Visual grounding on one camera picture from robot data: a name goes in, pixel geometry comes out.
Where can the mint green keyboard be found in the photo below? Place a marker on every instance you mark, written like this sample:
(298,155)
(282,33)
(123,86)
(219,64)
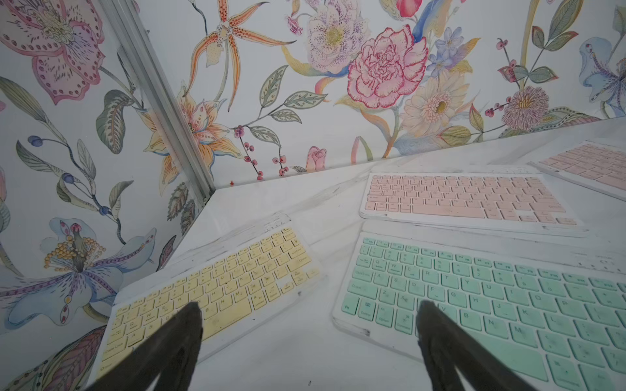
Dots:
(555,314)

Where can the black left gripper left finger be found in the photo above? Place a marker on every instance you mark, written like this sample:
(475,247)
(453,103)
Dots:
(166,361)

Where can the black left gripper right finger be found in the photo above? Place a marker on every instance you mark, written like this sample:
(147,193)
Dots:
(451,354)

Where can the aluminium frame post left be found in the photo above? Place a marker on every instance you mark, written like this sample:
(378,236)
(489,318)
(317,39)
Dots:
(143,60)

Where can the yellow keyboard far left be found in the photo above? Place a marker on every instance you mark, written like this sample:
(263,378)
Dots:
(238,285)

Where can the pink keyboard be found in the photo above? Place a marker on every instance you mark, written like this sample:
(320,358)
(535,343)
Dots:
(510,199)
(597,164)

